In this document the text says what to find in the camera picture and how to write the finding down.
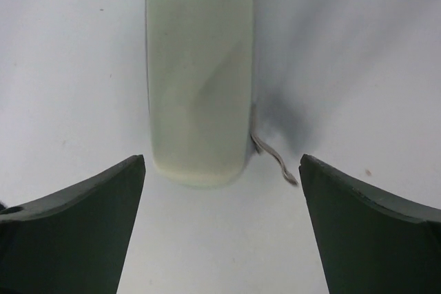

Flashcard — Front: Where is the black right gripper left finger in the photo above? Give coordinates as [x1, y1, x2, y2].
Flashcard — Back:
[1, 155, 145, 293]

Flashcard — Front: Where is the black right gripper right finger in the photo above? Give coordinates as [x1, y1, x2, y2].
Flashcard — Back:
[299, 155, 440, 293]

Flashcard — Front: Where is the pale green glasses case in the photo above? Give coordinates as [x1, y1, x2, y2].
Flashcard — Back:
[144, 0, 300, 191]

